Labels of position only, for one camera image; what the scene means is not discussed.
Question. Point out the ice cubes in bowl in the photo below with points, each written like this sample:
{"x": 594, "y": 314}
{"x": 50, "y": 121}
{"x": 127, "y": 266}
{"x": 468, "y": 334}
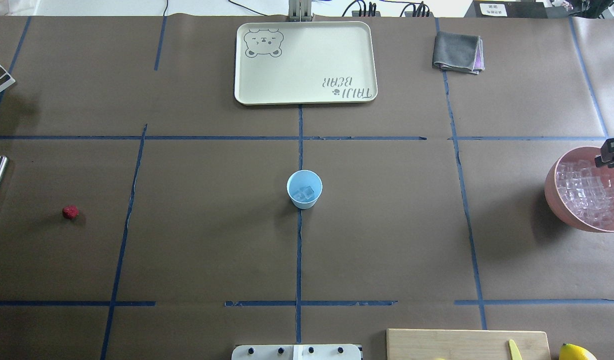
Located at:
{"x": 586, "y": 192}

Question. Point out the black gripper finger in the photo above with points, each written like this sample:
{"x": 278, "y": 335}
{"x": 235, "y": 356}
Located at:
{"x": 606, "y": 157}

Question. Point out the ice cube in cup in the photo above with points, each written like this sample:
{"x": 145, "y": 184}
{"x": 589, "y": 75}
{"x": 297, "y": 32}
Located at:
{"x": 304, "y": 194}

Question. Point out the grey folded cloth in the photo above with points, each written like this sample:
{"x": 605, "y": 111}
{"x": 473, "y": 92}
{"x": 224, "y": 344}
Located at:
{"x": 458, "y": 52}

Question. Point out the yellow plastic knife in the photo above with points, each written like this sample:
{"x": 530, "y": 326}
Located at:
{"x": 514, "y": 351}

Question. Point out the cream bear tray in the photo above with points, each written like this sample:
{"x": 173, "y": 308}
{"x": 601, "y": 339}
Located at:
{"x": 282, "y": 63}

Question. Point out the camera mount clamp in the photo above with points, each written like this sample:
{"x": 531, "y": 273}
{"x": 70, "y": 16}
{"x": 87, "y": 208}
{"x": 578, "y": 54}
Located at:
{"x": 300, "y": 11}

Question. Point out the pink bowl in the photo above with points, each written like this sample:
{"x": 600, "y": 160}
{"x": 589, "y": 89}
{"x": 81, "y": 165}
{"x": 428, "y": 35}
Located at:
{"x": 553, "y": 199}

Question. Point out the wooden cutting board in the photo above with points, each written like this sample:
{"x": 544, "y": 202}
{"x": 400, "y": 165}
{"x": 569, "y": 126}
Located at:
{"x": 453, "y": 344}

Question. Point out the yellow lemon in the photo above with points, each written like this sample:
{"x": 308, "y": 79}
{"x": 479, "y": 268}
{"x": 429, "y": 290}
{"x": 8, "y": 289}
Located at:
{"x": 569, "y": 351}

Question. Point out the light blue cup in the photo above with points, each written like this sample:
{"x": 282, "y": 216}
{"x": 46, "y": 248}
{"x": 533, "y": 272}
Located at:
{"x": 304, "y": 178}

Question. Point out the red strawberry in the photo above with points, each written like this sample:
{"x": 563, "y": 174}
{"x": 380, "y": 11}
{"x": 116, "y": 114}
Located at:
{"x": 70, "y": 212}

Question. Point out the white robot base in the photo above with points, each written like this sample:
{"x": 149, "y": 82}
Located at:
{"x": 343, "y": 351}

